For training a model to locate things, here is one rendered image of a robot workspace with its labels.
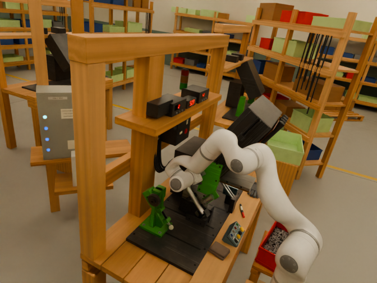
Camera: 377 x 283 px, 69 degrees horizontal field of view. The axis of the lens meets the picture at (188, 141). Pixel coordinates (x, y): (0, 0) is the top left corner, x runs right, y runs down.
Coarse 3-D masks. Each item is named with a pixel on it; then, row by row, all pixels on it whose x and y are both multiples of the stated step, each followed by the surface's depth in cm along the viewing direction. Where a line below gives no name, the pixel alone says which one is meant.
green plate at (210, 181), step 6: (216, 162) 164; (210, 168) 165; (216, 168) 164; (210, 174) 166; (216, 174) 164; (204, 180) 168; (210, 180) 166; (216, 180) 164; (198, 186) 170; (204, 186) 168; (210, 186) 166; (216, 186) 165; (204, 192) 168; (210, 192) 167
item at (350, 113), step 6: (312, 102) 757; (354, 102) 759; (324, 108) 740; (330, 108) 746; (336, 108) 752; (336, 114) 729; (348, 114) 741; (354, 114) 747; (348, 120) 727; (354, 120) 734; (360, 120) 739
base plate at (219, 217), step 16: (240, 192) 205; (176, 208) 179; (224, 208) 185; (176, 224) 166; (192, 224) 167; (208, 224) 169; (128, 240) 151; (144, 240) 151; (160, 240) 152; (176, 240) 154; (192, 240) 155; (208, 240) 157; (160, 256) 143; (176, 256) 144; (192, 256) 145; (192, 272) 136
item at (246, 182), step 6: (228, 174) 181; (234, 174) 182; (222, 180) 176; (228, 180) 175; (234, 180) 175; (240, 180) 176; (246, 180) 177; (252, 180) 178; (234, 186) 173; (240, 186) 171; (246, 186) 171
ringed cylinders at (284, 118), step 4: (284, 116) 170; (280, 120) 163; (284, 120) 164; (280, 124) 158; (284, 124) 159; (276, 128) 160; (280, 128) 159; (272, 132) 161; (276, 132) 161; (268, 136) 163; (272, 136) 164; (264, 140) 165
